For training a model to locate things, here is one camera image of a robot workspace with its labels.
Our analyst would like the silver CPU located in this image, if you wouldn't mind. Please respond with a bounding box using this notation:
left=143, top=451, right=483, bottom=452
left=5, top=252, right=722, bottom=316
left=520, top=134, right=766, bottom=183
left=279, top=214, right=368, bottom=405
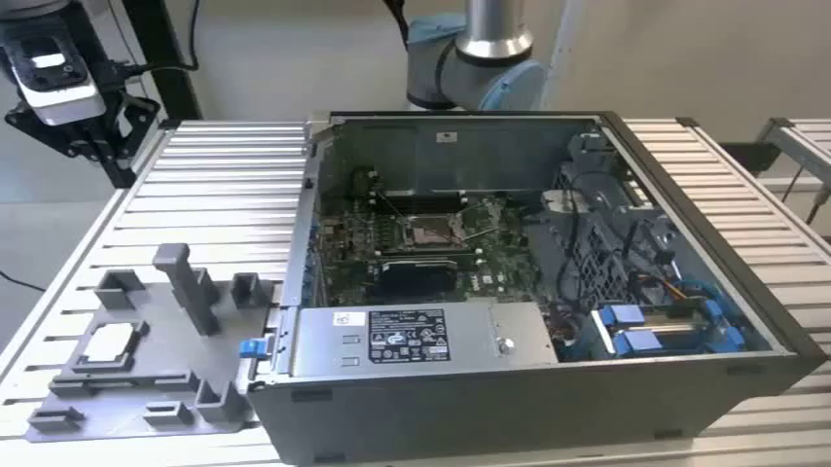
left=85, top=322, right=141, bottom=362

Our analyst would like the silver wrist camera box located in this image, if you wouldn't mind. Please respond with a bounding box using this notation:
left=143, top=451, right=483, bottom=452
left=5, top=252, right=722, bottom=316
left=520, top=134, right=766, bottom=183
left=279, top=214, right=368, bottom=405
left=0, top=38, right=107, bottom=127

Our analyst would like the metal slat side table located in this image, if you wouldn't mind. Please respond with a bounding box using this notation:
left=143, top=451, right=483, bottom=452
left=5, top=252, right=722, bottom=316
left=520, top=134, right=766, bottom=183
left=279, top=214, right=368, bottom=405
left=756, top=116, right=831, bottom=196

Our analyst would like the black internal wire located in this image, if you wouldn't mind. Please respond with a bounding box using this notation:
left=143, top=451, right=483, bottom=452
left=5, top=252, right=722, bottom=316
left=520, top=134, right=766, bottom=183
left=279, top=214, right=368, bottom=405
left=556, top=170, right=588, bottom=299

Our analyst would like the grey plastic disk bay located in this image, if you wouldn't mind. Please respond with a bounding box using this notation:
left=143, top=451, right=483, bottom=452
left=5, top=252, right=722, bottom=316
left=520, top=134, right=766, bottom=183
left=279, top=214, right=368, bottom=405
left=523, top=159, right=684, bottom=313

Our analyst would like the black heatsink cover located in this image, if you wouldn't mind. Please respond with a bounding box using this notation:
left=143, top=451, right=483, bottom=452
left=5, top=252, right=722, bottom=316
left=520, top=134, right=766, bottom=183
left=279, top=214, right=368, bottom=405
left=380, top=259, right=459, bottom=299

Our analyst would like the black open PC case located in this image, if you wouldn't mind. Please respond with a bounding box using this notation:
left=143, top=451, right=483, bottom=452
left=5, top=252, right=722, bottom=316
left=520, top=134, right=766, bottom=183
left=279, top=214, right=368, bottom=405
left=245, top=110, right=827, bottom=466

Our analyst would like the grey power supply unit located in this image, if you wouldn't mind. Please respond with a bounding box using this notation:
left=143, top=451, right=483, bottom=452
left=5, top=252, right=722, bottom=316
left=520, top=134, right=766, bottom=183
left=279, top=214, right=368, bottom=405
left=288, top=301, right=560, bottom=380

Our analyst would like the CPU socket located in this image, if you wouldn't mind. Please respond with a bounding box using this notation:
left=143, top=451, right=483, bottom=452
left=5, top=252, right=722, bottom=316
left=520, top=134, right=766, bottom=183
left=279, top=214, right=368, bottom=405
left=404, top=213, right=466, bottom=247

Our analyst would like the black RAM slot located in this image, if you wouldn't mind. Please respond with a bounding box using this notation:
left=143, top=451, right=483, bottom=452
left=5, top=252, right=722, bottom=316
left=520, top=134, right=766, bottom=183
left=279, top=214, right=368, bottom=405
left=367, top=189, right=470, bottom=215
left=373, top=246, right=483, bottom=262

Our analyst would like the orange and blue wire bundle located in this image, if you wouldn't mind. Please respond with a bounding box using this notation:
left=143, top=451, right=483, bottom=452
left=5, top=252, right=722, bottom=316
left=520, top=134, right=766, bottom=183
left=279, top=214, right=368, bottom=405
left=666, top=275, right=710, bottom=301

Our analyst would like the black camera cable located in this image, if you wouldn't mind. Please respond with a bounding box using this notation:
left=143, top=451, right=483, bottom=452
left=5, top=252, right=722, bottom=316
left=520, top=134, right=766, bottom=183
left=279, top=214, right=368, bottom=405
left=103, top=0, right=201, bottom=79

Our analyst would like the hard disk in blue carrier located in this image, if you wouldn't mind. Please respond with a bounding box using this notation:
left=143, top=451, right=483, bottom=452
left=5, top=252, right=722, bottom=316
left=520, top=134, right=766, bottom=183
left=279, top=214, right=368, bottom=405
left=591, top=297, right=726, bottom=328
left=610, top=324, right=750, bottom=360

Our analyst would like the black floor cable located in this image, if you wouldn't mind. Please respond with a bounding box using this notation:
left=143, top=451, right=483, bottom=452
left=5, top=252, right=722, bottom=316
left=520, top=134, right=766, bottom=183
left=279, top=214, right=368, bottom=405
left=0, top=269, right=44, bottom=292

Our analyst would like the green motherboard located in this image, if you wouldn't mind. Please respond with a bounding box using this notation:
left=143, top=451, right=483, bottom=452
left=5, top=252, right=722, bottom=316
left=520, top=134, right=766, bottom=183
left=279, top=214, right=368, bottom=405
left=311, top=167, right=562, bottom=310

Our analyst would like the black frame post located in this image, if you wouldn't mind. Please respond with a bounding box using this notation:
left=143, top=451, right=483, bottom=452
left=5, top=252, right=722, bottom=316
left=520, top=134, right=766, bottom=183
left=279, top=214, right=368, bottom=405
left=125, top=0, right=205, bottom=123

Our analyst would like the grey parts rack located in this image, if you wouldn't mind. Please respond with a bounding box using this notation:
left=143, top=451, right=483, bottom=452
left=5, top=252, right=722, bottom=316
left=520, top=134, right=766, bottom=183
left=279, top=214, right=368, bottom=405
left=23, top=242, right=284, bottom=444

